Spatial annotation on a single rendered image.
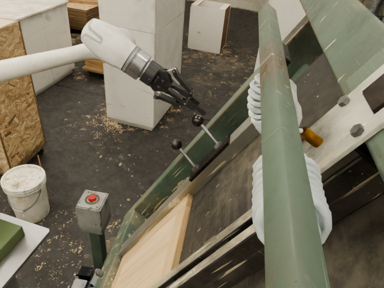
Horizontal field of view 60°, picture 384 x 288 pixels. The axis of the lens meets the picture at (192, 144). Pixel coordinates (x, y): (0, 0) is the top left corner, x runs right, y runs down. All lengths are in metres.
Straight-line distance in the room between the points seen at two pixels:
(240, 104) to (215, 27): 4.69
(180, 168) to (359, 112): 1.00
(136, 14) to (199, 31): 2.80
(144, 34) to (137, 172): 1.28
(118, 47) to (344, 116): 0.72
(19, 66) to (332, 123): 0.94
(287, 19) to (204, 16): 1.82
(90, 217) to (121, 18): 2.12
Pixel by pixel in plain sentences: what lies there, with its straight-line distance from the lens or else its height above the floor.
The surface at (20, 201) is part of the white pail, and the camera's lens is 2.72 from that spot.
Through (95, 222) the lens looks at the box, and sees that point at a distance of 1.67.
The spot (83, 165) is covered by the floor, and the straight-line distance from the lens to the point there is 3.31.
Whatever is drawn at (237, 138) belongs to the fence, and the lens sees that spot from 0.96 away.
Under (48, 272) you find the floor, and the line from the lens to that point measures 2.60.
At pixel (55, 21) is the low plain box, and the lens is 4.64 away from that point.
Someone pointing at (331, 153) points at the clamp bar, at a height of 1.85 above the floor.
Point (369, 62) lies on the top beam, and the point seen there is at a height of 1.93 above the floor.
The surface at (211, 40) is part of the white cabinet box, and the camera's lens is 5.92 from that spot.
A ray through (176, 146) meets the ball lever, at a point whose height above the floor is 1.45.
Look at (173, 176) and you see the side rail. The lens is 1.41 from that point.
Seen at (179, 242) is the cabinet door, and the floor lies 1.31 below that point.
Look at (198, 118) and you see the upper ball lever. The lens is 1.02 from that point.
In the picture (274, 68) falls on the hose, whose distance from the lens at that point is 0.32.
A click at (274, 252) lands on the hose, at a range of 0.17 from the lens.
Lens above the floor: 2.10
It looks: 36 degrees down
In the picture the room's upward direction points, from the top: 6 degrees clockwise
